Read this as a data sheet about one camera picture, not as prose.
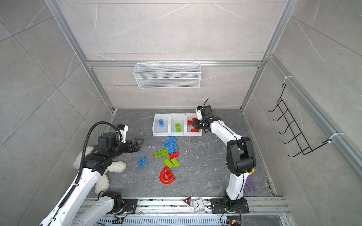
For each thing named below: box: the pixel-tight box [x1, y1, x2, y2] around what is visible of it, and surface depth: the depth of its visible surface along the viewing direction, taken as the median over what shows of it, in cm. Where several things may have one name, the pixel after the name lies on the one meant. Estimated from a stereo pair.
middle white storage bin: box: [169, 113, 187, 137], surface depth 108 cm
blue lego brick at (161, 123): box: [158, 118, 165, 128], surface depth 109 cm
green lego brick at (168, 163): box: [163, 158, 174, 169], surface depth 89 cm
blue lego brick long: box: [162, 139, 173, 148], surface depth 98 cm
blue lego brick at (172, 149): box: [166, 142, 178, 155], surface depth 96 cm
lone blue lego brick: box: [136, 156, 148, 168], surface depth 90 cm
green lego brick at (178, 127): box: [174, 122, 182, 133], surface depth 107 cm
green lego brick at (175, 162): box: [171, 157, 181, 168], surface depth 90 cm
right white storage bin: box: [184, 113, 203, 137], surface depth 103 cm
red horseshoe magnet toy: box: [159, 166, 176, 185], surface depth 85 cm
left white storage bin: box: [152, 113, 171, 137], surface depth 109 cm
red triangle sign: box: [182, 195, 192, 207], surface depth 76 cm
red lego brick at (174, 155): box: [169, 151, 180, 160], surface depth 93 cm
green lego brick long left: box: [153, 148, 170, 159], surface depth 94 cm
